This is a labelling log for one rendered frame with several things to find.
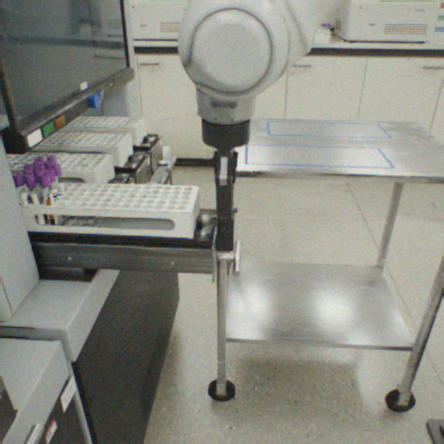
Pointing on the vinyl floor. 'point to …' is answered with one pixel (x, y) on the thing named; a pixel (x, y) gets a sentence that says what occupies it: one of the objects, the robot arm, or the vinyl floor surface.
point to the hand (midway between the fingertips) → (225, 232)
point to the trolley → (327, 149)
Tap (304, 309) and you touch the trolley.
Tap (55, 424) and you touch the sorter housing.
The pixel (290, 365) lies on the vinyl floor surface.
